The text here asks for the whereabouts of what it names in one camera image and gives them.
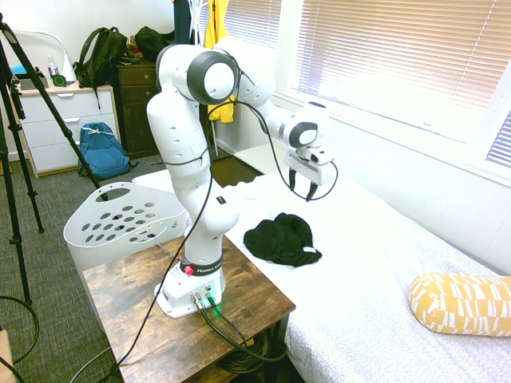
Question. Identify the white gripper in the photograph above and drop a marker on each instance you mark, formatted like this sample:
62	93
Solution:
305	167

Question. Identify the yellow jacket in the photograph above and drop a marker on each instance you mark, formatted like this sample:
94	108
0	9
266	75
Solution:
215	24

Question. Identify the dark green backpack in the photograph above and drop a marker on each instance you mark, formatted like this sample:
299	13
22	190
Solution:
101	56

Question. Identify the brown stuffed toy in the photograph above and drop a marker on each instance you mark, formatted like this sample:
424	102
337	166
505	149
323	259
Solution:
133	48

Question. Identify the white drawer dresser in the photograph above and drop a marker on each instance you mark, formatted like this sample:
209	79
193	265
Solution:
68	131

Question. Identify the white circle-patterned bed cover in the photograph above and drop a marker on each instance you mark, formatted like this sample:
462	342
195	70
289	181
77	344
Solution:
379	259

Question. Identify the clear plastic bottle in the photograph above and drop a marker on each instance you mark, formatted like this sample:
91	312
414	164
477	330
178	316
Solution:
52	65

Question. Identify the small white window blind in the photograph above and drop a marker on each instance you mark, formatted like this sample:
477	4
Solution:
247	20

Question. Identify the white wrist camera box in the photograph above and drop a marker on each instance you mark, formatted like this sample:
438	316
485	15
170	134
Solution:
321	156

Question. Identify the white desk lamp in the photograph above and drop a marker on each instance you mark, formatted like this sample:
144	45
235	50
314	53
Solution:
68	68

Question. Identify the grey box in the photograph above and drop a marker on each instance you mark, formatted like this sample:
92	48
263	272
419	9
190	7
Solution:
32	84

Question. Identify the dark duffel bag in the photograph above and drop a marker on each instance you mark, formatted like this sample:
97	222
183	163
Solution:
153	42

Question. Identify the dark brown wooden dresser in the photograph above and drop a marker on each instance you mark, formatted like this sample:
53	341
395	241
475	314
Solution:
135	103

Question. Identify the green round gadget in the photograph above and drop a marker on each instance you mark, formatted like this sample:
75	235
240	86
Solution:
59	80

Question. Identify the black garment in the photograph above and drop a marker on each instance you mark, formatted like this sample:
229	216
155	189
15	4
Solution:
279	239

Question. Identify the large white window blind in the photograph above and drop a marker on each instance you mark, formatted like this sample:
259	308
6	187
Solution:
399	52

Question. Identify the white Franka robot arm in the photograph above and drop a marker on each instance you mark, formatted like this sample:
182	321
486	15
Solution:
187	131

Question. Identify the black camera tripod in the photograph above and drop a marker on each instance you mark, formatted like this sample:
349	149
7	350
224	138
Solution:
52	107

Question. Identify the yellow white patterned pillow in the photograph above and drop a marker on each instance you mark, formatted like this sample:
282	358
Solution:
459	303

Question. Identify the white chair leg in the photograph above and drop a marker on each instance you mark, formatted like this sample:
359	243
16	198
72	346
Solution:
215	137

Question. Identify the small black remote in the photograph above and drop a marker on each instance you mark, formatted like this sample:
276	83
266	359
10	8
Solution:
221	200

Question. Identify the rustic wooden side table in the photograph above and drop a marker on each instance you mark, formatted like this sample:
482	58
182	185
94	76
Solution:
120	287

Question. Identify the white perforated laundry basket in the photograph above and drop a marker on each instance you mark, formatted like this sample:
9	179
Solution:
159	199

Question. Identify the blue backpack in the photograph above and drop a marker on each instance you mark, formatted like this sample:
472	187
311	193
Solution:
101	151

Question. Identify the narrow white window blind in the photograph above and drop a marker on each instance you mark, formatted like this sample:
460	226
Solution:
501	143

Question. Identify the white cushioned dark wood bench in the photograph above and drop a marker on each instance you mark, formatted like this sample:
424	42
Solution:
259	157

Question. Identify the teal box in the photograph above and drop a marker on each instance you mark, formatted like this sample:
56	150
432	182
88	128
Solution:
20	71

